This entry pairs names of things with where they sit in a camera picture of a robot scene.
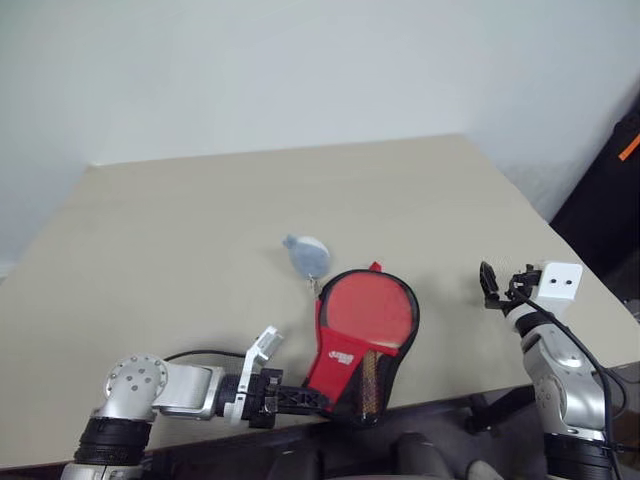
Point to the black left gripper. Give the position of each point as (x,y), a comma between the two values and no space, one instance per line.
(265,395)

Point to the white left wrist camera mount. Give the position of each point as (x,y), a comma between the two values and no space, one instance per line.
(261,348)

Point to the black chair base leg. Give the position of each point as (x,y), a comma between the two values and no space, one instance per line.
(492,407)

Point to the red black mesh paddle case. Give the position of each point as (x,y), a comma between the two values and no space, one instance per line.
(350,360)

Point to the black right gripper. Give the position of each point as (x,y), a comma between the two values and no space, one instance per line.
(515,292)

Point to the black case with orange mark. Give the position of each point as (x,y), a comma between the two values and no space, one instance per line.
(605,200)

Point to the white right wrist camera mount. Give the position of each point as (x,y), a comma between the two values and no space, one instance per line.
(559,286)

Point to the dark rounded shape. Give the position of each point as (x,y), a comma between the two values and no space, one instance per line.
(417,457)

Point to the grey rounded shape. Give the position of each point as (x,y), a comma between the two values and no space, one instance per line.
(482,471)

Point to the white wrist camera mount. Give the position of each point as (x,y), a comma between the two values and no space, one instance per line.
(559,286)
(261,348)

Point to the red table tennis paddle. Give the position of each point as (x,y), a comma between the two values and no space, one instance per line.
(367,310)

